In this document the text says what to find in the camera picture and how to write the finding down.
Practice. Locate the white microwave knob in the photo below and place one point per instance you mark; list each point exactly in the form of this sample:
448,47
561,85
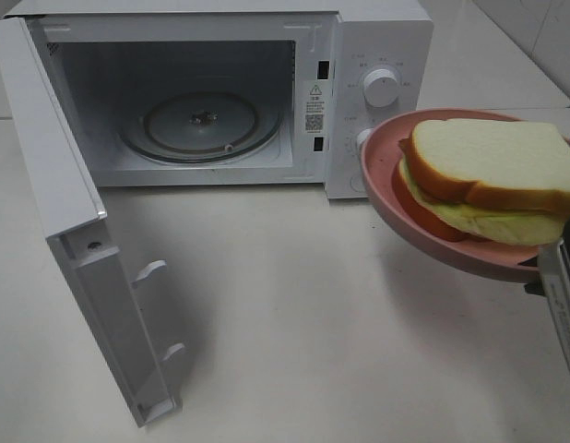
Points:
380,87
362,137

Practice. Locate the pink round plate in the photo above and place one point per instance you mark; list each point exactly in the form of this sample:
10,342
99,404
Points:
380,156

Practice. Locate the white bread sandwich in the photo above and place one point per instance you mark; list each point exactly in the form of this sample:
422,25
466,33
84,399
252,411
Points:
488,180

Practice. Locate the white microwave door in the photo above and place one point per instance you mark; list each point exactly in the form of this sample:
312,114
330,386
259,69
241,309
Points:
74,220

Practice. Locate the glass microwave turntable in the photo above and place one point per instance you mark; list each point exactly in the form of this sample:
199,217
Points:
201,127

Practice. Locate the white microwave oven body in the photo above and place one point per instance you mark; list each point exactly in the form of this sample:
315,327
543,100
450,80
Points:
310,57

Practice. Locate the white adjacent table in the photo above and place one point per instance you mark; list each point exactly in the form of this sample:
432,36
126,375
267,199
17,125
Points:
473,64

